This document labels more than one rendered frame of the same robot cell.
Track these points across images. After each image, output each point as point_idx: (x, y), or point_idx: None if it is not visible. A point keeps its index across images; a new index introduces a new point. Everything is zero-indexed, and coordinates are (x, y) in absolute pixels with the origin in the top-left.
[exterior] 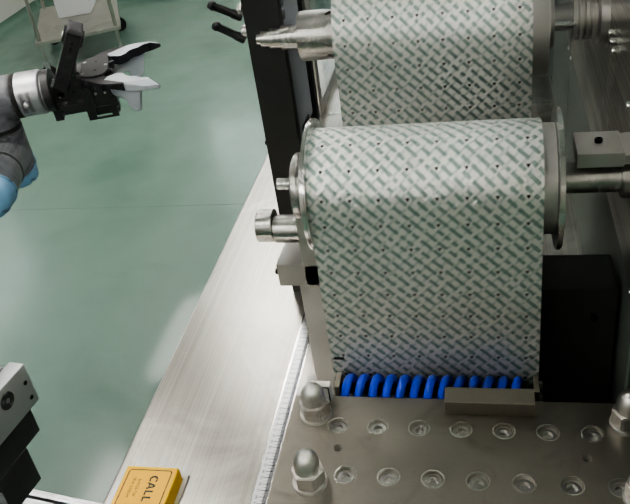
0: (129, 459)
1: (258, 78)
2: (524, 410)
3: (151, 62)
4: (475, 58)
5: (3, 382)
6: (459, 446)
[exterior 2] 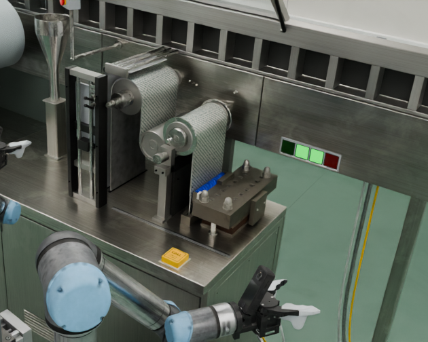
0: (151, 260)
1: (99, 121)
2: (232, 176)
3: None
4: (168, 95)
5: (14, 317)
6: (234, 187)
